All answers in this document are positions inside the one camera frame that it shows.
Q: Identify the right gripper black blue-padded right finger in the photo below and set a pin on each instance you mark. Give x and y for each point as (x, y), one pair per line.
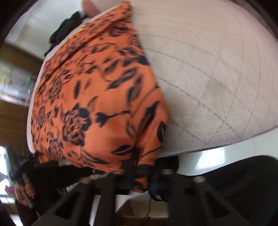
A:
(193, 201)

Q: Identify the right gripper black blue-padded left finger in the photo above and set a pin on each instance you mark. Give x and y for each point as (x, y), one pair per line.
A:
(75, 207)

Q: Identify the orange black floral garment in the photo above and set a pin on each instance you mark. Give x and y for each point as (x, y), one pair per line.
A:
(98, 103)

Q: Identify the black clothes pile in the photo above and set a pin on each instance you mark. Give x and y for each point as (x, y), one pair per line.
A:
(67, 26)

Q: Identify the person's left hand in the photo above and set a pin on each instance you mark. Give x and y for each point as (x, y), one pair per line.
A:
(28, 188)

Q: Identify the black trousers of person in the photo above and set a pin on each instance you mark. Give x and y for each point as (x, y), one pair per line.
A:
(250, 186)

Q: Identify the wooden door with glass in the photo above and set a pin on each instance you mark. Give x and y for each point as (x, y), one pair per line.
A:
(19, 72)

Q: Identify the pink quilted mattress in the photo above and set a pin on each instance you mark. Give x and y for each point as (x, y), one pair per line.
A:
(216, 65)

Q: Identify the pink bolster cushion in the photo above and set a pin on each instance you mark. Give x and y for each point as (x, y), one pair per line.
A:
(91, 7)

